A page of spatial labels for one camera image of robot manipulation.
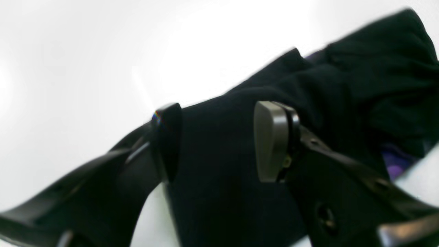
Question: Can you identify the black printed T-shirt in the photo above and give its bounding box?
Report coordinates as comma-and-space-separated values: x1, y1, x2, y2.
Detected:
167, 9, 438, 247

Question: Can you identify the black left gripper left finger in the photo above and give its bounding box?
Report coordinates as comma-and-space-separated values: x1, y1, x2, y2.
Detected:
0, 103, 182, 247

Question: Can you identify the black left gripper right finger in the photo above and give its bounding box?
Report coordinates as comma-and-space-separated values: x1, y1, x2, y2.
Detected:
253, 101, 439, 247

